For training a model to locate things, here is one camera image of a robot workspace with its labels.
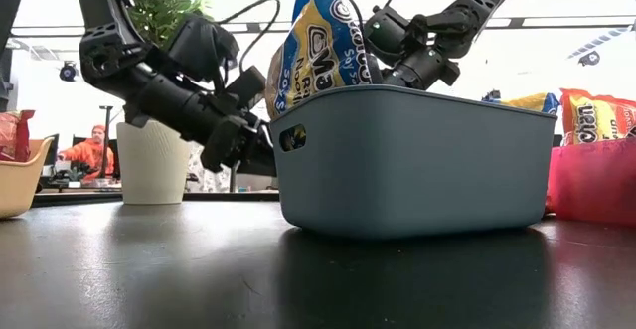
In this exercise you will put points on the person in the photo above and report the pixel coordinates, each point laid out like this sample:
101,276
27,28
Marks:
92,152

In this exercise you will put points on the green leafy plant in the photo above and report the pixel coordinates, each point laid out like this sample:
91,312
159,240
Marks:
159,1

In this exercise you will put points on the black ceiling spotlight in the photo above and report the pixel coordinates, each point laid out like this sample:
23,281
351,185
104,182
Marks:
588,58
68,70

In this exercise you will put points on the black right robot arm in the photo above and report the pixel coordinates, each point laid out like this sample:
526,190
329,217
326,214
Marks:
477,6

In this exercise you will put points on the red beef ramen packet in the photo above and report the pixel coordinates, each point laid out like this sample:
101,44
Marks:
15,135

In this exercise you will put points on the blue grey plastic bin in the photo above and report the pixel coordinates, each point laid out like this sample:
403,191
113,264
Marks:
412,170

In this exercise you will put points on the white speckled cloth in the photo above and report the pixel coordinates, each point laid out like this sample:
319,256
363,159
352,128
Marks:
208,182

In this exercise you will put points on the yellow plastic bin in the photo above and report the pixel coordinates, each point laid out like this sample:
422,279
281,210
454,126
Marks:
20,185

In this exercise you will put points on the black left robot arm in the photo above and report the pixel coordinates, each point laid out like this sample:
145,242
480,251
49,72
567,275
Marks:
164,100

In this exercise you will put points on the red plastic bin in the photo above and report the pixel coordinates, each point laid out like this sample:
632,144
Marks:
596,185

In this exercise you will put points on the blue soy sauce ramen packet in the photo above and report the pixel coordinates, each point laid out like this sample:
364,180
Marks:
531,103
318,46

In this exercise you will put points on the orange chicken ramen packet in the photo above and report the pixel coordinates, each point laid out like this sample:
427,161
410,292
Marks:
593,115

